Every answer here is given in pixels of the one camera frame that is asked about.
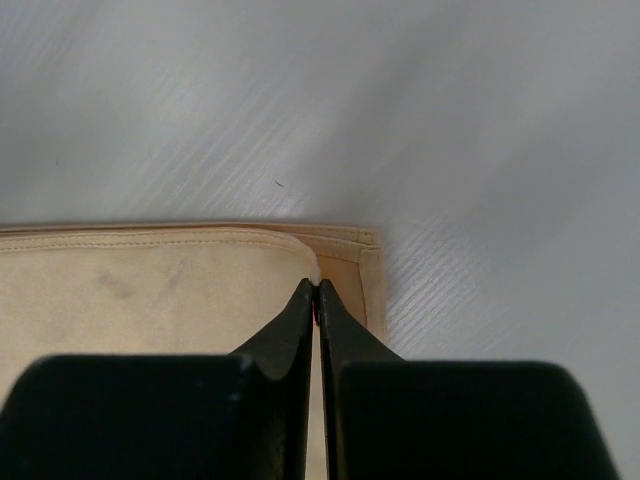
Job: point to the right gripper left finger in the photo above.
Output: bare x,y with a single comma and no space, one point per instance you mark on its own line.
243,415

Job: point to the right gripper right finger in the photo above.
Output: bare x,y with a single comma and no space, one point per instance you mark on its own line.
391,418

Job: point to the beige satin napkin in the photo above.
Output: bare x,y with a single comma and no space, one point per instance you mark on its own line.
177,290

